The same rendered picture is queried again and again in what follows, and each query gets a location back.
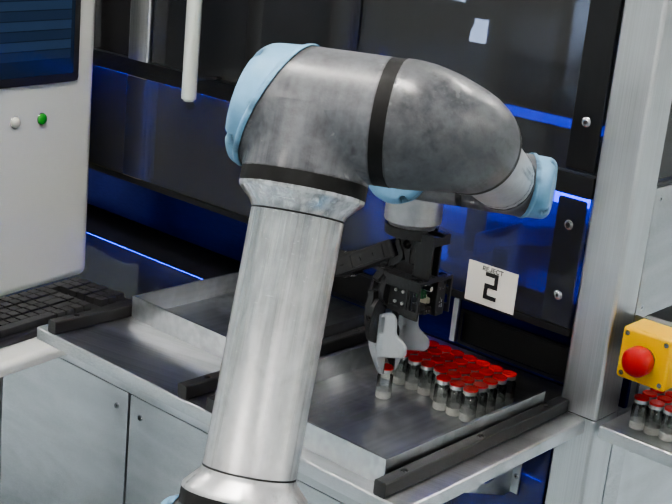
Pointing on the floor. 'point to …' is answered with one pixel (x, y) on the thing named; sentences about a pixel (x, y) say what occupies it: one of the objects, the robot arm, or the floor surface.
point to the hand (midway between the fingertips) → (383, 360)
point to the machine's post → (615, 244)
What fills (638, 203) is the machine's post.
